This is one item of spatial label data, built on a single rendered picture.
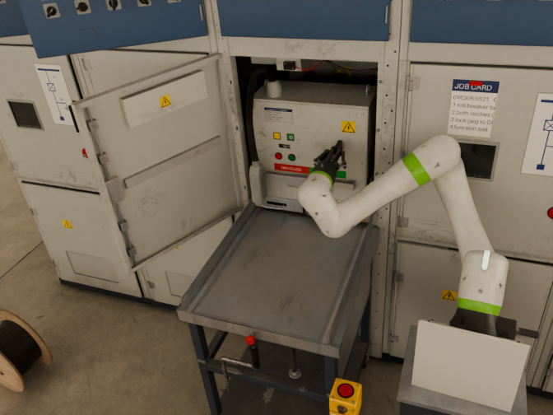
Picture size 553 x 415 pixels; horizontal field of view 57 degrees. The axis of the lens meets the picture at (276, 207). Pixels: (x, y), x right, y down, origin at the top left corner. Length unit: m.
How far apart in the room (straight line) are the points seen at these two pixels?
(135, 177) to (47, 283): 1.83
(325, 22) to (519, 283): 1.30
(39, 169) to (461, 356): 2.30
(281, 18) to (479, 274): 1.09
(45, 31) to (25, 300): 2.02
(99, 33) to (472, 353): 1.66
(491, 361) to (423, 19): 1.07
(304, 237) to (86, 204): 1.30
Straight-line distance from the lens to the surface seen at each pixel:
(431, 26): 1.83
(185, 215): 2.25
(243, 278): 2.03
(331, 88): 2.18
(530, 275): 2.30
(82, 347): 3.20
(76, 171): 2.87
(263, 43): 2.01
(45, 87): 2.70
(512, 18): 1.81
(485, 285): 1.66
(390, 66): 1.91
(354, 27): 1.87
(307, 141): 2.12
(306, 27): 1.92
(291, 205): 2.31
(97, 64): 2.44
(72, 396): 2.99
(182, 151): 2.12
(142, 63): 2.29
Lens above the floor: 2.20
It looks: 34 degrees down
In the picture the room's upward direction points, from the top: 5 degrees counter-clockwise
